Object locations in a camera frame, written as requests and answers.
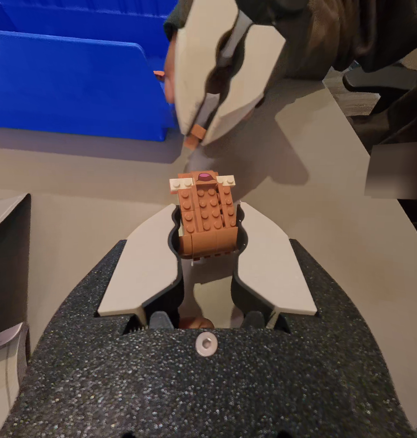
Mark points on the lego instruction booklet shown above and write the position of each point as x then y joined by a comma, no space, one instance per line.
10,256

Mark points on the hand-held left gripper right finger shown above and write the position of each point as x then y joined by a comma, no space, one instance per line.
273,270

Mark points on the small brown lego plate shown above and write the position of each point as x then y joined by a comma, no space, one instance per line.
196,135

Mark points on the brown lego assembly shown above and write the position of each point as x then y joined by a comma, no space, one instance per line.
205,219

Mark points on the small brown lego brick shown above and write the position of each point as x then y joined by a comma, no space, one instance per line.
159,74

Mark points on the brown lego face piece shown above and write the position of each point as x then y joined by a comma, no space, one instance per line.
204,177

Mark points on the blue plastic bin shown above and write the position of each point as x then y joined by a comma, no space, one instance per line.
75,78

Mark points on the person's right forearm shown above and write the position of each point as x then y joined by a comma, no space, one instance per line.
307,30

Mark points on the person's right hand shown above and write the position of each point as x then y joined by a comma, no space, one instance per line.
169,82

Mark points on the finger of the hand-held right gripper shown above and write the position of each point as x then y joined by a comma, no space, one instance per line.
194,61
249,78

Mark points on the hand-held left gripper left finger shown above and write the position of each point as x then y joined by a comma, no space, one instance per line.
140,273

